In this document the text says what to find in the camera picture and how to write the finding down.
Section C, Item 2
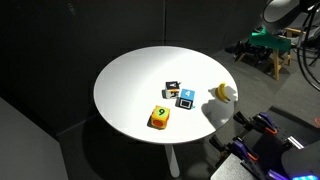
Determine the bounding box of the purple clamp with orange tip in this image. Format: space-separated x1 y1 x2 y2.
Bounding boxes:
233 112 278 135
209 134 260 163

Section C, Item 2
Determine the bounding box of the wooden stool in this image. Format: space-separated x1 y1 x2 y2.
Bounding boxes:
270 28 303 81

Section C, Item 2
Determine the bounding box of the black perforated mounting board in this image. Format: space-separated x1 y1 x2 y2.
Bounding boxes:
248 131 301 180

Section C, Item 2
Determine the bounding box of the orange yellow number cube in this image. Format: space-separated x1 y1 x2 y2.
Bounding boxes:
147 105 171 130

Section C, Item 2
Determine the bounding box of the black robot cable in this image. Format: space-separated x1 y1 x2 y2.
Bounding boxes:
295 9 320 92

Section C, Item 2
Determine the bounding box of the silver aluminium rail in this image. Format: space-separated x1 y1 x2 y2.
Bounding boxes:
285 135 305 150

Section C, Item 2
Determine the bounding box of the blue number cube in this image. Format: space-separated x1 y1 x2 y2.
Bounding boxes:
175 88 197 110

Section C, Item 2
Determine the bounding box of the black number cube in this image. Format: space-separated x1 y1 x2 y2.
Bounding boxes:
162 80 183 100

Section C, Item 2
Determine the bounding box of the yellow banana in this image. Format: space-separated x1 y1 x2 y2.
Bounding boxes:
217 82 232 103

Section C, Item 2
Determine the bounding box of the green plastic object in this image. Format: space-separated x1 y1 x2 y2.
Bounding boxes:
249 28 292 52

